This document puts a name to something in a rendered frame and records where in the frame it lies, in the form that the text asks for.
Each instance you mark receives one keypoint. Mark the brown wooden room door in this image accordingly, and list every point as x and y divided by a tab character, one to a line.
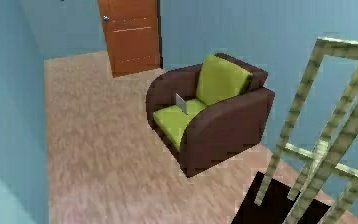
133	36

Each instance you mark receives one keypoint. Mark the silver round door knob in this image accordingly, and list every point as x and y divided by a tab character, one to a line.
106	18

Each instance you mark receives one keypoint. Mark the brown armchair with green cushions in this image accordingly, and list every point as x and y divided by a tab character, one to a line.
227	126

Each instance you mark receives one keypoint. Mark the grey open laptop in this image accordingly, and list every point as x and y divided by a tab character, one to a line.
181	102

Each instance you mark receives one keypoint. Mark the black floor mat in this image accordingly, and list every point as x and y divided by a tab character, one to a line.
273	203

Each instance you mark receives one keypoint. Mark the pale wooden frame stand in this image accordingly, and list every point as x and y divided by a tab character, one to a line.
333	133

